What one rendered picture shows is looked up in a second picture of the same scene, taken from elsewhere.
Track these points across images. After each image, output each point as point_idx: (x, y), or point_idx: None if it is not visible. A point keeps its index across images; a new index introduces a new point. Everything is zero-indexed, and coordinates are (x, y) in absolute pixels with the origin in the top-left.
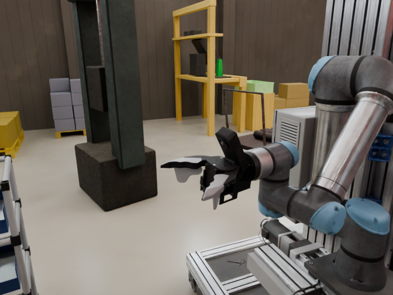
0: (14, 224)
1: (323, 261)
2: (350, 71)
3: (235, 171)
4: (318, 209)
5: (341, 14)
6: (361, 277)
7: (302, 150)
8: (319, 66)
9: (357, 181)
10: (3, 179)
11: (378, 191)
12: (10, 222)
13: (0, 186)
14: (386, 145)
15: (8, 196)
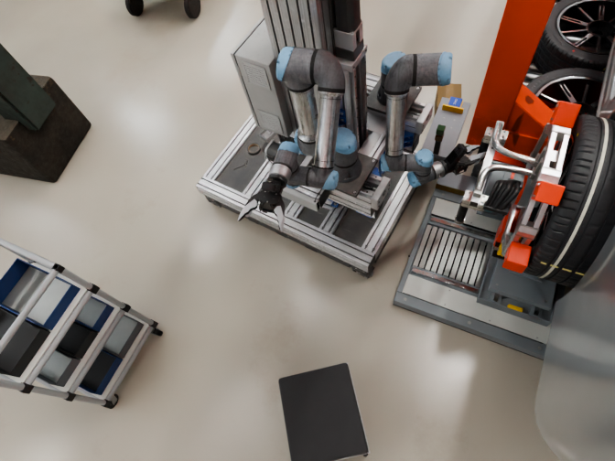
0: (85, 282)
1: None
2: (308, 73)
3: (281, 198)
4: (325, 182)
5: None
6: (349, 175)
7: (275, 88)
8: (283, 67)
9: None
10: (49, 264)
11: (340, 104)
12: (82, 283)
13: (58, 272)
14: None
15: (68, 272)
